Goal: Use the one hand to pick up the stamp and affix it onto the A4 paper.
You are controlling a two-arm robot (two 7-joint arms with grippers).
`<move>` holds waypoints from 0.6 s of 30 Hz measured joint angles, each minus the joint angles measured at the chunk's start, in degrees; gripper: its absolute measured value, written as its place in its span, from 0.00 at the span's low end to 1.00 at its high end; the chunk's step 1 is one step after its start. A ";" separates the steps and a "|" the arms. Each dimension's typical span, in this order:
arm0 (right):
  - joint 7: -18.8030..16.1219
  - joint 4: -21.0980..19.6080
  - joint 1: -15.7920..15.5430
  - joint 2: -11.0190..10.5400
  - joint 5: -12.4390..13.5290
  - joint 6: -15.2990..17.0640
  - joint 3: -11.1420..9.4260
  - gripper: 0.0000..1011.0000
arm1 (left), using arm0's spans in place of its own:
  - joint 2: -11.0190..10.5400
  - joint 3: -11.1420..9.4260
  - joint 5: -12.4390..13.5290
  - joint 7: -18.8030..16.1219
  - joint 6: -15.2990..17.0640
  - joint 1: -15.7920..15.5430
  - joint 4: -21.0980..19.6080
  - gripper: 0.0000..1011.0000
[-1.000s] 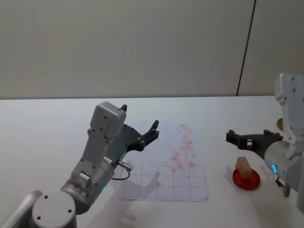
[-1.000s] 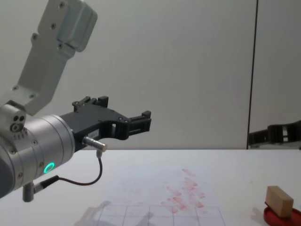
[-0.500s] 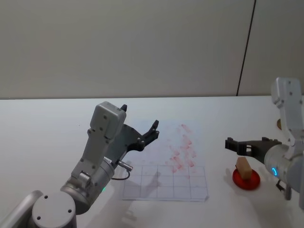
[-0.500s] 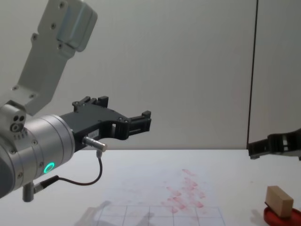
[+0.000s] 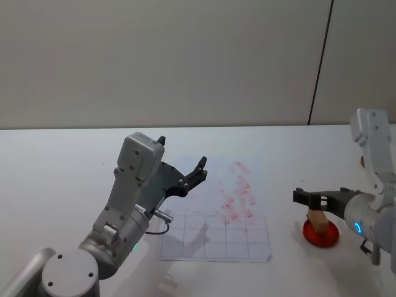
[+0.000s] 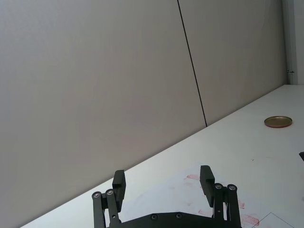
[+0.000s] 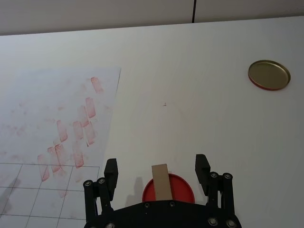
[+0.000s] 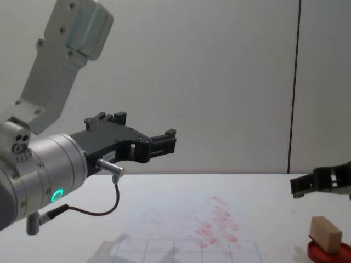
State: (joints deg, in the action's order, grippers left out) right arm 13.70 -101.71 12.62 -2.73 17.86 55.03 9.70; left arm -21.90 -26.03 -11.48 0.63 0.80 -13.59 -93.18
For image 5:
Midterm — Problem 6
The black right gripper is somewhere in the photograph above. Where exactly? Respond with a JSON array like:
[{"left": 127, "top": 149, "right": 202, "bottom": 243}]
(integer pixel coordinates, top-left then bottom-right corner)
[{"left": 293, "top": 187, "right": 362, "bottom": 218}]

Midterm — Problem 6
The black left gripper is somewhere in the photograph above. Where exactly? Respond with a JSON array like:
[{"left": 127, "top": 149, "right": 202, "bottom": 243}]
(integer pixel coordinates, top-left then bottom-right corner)
[{"left": 135, "top": 135, "right": 209, "bottom": 215}]

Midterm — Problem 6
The small wooden stamp block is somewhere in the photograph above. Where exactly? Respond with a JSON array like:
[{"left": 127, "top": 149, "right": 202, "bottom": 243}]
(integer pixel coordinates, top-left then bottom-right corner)
[{"left": 306, "top": 209, "right": 329, "bottom": 234}]

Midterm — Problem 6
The round red ink pad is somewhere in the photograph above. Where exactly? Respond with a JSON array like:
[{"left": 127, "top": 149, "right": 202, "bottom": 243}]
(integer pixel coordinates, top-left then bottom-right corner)
[{"left": 301, "top": 216, "right": 340, "bottom": 249}]

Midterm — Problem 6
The white paper sheet with grid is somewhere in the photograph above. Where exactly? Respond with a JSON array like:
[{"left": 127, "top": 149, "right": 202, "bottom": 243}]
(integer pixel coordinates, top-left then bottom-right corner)
[{"left": 158, "top": 215, "right": 273, "bottom": 264}]

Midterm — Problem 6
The thin dark cable silver plug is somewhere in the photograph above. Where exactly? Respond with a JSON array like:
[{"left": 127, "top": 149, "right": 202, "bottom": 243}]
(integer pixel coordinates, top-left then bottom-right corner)
[{"left": 144, "top": 209, "right": 174, "bottom": 236}]

